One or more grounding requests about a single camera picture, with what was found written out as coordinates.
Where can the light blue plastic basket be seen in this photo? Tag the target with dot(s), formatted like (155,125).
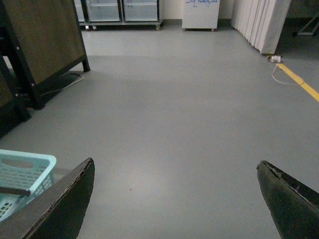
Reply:
(23,170)

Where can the glass door display fridge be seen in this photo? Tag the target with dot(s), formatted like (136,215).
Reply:
(94,13)

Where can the brown basket handle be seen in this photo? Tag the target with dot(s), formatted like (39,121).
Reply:
(15,191)

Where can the white folding partition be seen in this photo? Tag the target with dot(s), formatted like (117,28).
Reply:
(260,22)

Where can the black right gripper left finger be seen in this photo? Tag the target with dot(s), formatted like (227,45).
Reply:
(58,212)

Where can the white power adapter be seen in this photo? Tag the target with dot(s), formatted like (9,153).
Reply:
(275,58)

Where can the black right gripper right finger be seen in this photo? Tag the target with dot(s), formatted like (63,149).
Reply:
(294,207)

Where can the white chest freezer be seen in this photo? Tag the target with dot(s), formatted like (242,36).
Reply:
(200,14)

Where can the wooden panel black frame stand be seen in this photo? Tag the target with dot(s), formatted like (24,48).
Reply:
(40,41)

